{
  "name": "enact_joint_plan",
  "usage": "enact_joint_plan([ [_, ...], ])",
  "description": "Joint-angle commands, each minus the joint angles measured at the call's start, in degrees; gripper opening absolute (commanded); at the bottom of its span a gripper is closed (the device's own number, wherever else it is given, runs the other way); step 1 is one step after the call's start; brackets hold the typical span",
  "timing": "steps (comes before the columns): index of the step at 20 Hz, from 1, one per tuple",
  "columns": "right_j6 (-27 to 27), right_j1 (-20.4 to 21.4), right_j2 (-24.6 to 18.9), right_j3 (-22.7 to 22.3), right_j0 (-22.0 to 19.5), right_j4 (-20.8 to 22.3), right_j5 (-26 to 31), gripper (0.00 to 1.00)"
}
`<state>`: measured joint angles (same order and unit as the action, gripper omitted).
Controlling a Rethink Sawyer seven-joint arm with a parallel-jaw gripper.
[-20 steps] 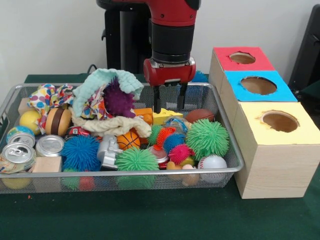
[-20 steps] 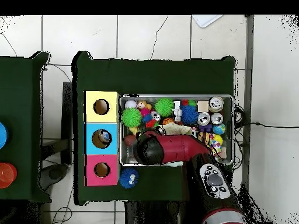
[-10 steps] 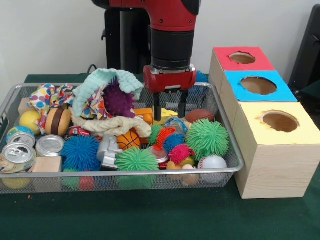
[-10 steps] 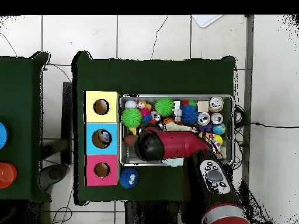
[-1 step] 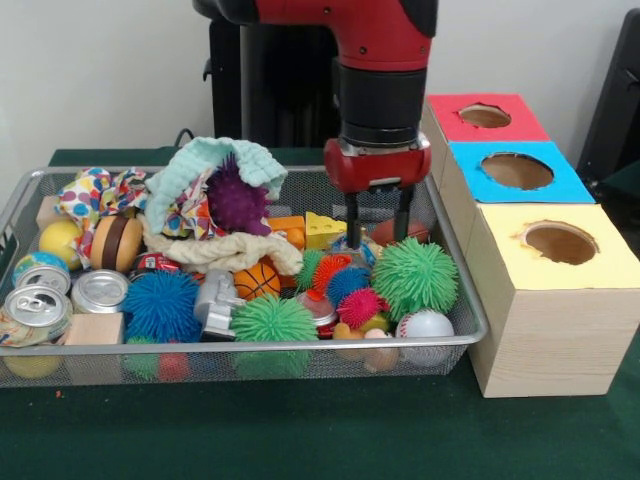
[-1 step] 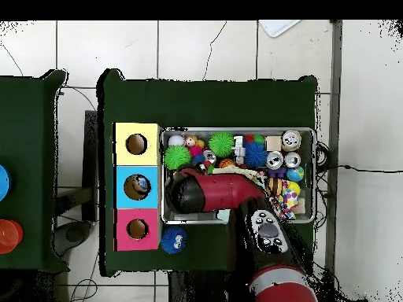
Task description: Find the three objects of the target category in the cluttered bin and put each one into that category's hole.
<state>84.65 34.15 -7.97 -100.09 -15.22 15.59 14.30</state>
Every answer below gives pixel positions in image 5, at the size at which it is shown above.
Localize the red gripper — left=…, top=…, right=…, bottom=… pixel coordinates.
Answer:
left=323, top=132, right=433, bottom=250

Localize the dark green tablecloth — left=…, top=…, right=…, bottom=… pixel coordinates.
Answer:
left=0, top=147, right=640, bottom=480

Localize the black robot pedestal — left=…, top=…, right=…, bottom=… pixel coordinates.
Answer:
left=202, top=19, right=346, bottom=149

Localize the large green spiky ball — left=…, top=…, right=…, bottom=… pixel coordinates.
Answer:
left=370, top=237, right=460, bottom=321

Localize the silver mesh bin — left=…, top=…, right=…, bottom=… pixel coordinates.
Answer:
left=0, top=164, right=490, bottom=389

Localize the blue spiky ball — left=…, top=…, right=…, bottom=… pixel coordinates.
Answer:
left=121, top=271, right=204, bottom=344

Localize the crushed clear plastic bottle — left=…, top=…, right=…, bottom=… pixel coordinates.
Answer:
left=329, top=233, right=377, bottom=266

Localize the cream cloth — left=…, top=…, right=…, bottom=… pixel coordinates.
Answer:
left=137, top=214, right=304, bottom=276

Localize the mint green cloth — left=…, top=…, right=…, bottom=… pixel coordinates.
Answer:
left=144, top=137, right=289, bottom=236

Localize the white baseball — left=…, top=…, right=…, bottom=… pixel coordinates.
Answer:
left=394, top=308, right=455, bottom=364

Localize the purple spiky ball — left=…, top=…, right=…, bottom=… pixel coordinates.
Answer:
left=205, top=153, right=274, bottom=237

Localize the wooden cube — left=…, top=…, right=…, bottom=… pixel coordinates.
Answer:
left=63, top=312, right=125, bottom=346
left=35, top=195, right=64, bottom=229

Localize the wooden box with three holes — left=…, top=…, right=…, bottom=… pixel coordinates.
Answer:
left=418, top=92, right=640, bottom=400

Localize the black chair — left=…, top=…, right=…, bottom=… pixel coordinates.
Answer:
left=574, top=7, right=640, bottom=211

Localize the silver toy robot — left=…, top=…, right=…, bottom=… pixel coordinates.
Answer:
left=193, top=269, right=246, bottom=341

